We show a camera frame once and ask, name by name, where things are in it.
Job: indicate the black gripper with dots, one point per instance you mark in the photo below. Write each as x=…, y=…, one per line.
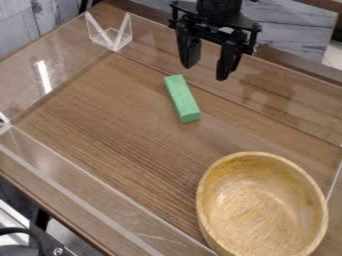
x=216, y=21

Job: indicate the green rectangular block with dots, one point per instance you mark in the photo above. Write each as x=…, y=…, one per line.
x=182, y=98

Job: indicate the brown wooden bowl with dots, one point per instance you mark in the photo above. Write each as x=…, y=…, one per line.
x=260, y=207

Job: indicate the clear acrylic tray wall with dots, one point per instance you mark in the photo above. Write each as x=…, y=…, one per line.
x=95, y=148

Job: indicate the black table leg bracket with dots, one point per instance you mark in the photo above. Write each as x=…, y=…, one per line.
x=52, y=247

